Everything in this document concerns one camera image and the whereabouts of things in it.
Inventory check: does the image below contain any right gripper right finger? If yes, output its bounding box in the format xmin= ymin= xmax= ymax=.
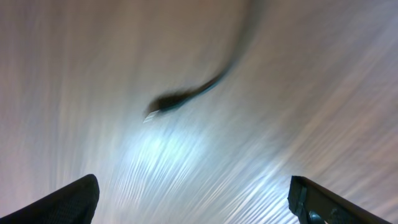
xmin=288 ymin=175 xmax=391 ymax=224

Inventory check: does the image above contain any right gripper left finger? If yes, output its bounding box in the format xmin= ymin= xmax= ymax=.
xmin=1 ymin=174 xmax=100 ymax=224

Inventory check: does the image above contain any black audio jack cable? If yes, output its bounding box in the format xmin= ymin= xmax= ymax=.
xmin=142 ymin=0 xmax=262 ymax=124

